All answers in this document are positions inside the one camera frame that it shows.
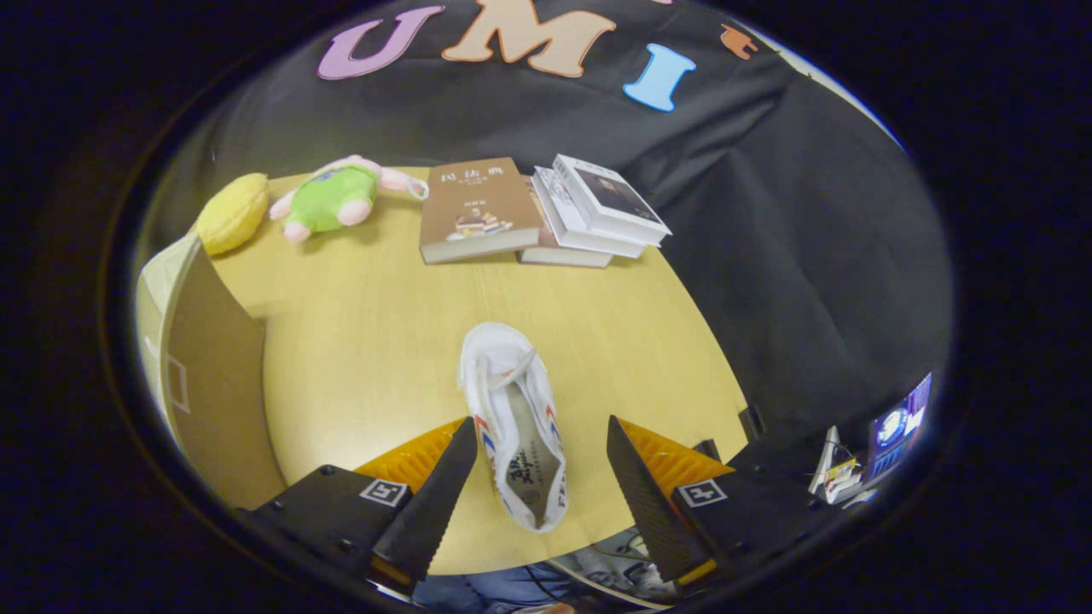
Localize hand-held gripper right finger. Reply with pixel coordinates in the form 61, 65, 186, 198
606, 415, 841, 585

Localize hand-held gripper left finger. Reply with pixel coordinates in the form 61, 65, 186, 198
235, 416, 479, 598

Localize white canvas shoe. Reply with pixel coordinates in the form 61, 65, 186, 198
458, 321, 570, 534

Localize beige fabric storage box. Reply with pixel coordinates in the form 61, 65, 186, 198
135, 232, 287, 511

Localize person's blue trousers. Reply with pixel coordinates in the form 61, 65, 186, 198
414, 567, 590, 611

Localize white upright panel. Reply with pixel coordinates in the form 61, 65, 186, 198
809, 425, 841, 495

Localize lit computer monitor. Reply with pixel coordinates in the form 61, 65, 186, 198
868, 372, 933, 478

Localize thin pale book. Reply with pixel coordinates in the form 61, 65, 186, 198
518, 175, 613, 269

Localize black backdrop cloth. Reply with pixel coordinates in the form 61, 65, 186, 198
141, 0, 952, 478

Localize plain white book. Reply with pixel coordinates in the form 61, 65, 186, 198
533, 166, 647, 259

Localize white book with dark cover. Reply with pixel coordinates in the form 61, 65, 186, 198
552, 153, 673, 247

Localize brown book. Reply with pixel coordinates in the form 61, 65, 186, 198
419, 157, 544, 265

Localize green and pink plush toy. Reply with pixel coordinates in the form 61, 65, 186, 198
270, 154, 430, 244

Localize round yellow plush toy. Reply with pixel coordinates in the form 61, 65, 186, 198
196, 173, 270, 257

